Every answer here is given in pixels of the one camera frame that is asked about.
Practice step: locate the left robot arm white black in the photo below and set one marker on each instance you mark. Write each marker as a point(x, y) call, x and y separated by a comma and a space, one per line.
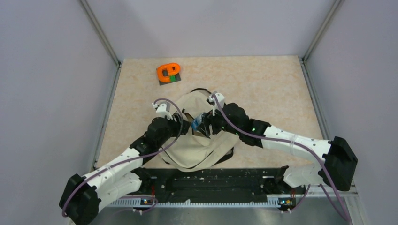
point(84, 197)

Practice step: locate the orange toy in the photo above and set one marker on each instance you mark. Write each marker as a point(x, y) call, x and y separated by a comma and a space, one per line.
point(168, 73)

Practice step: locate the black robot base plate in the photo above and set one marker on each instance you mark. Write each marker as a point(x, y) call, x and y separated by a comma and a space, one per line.
point(171, 179)

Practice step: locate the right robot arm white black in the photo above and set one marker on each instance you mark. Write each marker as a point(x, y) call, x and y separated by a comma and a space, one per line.
point(333, 161)

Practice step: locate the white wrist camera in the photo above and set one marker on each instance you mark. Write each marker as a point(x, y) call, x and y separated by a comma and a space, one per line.
point(163, 110)
point(217, 100)

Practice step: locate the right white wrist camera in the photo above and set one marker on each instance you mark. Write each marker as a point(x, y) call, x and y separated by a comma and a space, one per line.
point(217, 100)

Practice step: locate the blue patterned tape roll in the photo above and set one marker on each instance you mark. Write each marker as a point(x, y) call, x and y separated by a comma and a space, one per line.
point(195, 124)

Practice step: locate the beige canvas backpack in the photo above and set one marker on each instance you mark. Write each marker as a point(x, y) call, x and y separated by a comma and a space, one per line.
point(192, 151)

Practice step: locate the aluminium frame rails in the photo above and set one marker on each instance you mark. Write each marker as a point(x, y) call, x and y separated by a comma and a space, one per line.
point(217, 205)

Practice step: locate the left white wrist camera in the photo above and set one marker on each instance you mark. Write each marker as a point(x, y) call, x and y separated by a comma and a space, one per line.
point(163, 110)

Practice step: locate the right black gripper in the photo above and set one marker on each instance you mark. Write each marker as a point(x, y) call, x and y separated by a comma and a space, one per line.
point(208, 119)

